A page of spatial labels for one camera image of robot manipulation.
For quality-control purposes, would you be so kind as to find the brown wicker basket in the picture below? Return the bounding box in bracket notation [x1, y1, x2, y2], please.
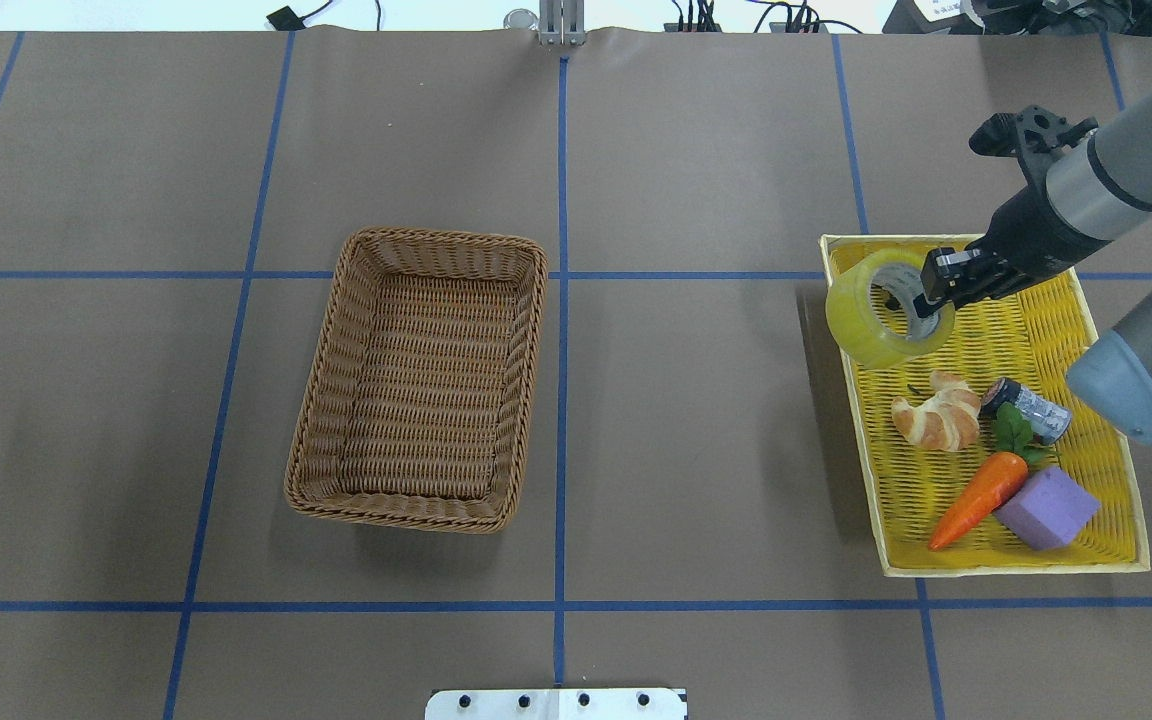
[283, 227, 548, 536]

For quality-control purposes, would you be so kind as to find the purple foam cube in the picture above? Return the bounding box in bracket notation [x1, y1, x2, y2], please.
[995, 467, 1101, 551]

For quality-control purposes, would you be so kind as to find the toy croissant bread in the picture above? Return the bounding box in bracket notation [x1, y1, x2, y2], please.
[890, 370, 980, 452]

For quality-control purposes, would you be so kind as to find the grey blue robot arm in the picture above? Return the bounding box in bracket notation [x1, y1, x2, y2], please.
[908, 91, 1152, 445]

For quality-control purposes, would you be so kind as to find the yellow woven basket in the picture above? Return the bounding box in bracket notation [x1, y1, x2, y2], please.
[841, 272, 1151, 577]

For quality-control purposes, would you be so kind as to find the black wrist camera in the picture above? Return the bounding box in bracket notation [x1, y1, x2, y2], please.
[968, 105, 1100, 185]

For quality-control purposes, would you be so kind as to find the yellow tape roll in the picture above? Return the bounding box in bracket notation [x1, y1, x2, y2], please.
[826, 247, 956, 370]

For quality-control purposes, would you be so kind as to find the aluminium frame post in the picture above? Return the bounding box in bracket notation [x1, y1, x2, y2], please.
[538, 0, 588, 46]

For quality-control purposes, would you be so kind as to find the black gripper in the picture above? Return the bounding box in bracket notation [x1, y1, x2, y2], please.
[884, 184, 1114, 323]

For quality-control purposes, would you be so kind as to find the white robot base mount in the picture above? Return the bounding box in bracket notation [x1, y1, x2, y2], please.
[424, 687, 690, 719]

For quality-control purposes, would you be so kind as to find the small silver can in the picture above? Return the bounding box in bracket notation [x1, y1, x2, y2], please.
[980, 377, 1073, 446]

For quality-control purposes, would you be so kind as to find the orange toy carrot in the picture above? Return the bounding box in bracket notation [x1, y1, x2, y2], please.
[927, 450, 1029, 551]

